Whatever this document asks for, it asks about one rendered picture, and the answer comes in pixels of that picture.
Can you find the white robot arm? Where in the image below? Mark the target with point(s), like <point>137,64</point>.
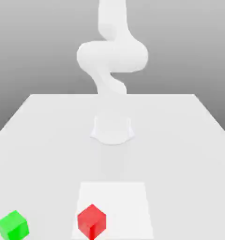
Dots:
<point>112,56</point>

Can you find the small red cube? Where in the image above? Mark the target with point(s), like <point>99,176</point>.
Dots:
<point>91,221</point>

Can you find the small green cube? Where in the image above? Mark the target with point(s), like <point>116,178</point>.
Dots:
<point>12,226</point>

